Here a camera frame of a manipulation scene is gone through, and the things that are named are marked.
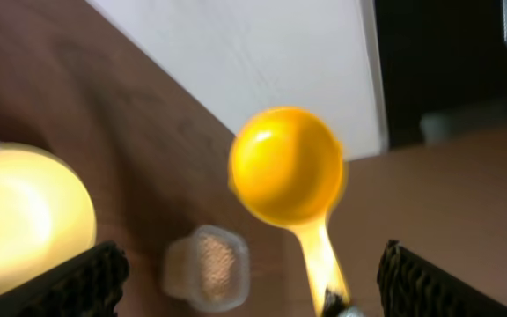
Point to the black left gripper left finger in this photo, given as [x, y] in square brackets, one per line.
[89, 284]

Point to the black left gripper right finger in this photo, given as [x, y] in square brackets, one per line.
[410, 286]

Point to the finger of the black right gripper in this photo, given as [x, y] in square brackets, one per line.
[333, 306]

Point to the yellow measuring scoop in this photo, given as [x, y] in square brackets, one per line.
[286, 168]

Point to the pale yellow bowl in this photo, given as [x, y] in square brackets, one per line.
[46, 214]

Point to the clear container of soybeans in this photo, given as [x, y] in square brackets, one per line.
[210, 269]

